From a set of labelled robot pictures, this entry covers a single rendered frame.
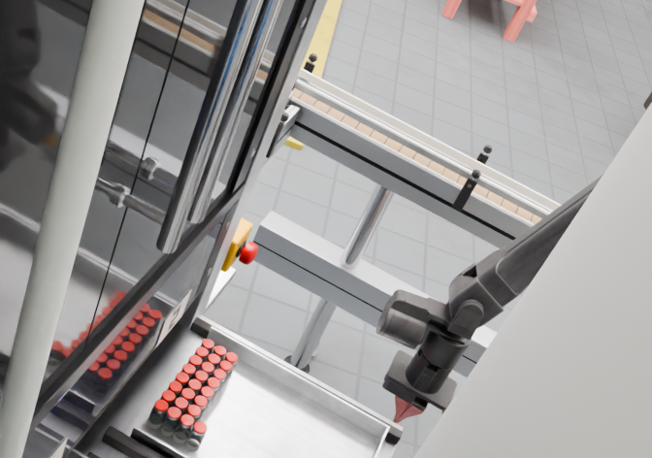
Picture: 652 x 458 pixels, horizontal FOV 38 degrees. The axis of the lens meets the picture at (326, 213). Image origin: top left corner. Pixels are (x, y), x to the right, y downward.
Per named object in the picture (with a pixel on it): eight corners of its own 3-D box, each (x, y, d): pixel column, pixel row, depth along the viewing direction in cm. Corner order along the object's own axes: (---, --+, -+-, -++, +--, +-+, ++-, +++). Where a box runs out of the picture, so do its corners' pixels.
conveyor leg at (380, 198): (270, 380, 270) (370, 175, 226) (282, 362, 277) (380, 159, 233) (298, 396, 269) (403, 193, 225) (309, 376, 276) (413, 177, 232)
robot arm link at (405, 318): (488, 310, 127) (484, 282, 135) (410, 276, 127) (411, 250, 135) (449, 378, 131) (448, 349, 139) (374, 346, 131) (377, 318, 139)
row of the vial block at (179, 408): (157, 432, 142) (164, 412, 140) (210, 361, 157) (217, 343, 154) (169, 439, 142) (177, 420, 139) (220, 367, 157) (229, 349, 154)
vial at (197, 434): (182, 446, 142) (190, 428, 139) (189, 437, 144) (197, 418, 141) (195, 454, 142) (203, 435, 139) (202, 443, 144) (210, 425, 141)
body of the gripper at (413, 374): (393, 356, 143) (413, 323, 139) (452, 390, 143) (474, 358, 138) (381, 382, 138) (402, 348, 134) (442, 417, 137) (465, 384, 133)
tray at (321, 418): (128, 441, 139) (133, 427, 137) (206, 340, 161) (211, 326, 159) (329, 559, 136) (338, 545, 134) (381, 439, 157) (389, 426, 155)
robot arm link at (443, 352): (473, 347, 131) (475, 321, 135) (428, 327, 130) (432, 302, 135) (452, 379, 135) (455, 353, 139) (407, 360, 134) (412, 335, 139)
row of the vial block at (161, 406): (144, 424, 143) (151, 406, 140) (198, 354, 157) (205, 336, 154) (156, 432, 142) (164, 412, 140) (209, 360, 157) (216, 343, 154)
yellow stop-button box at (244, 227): (189, 254, 164) (200, 223, 159) (208, 234, 169) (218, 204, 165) (227, 275, 163) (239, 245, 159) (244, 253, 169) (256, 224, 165)
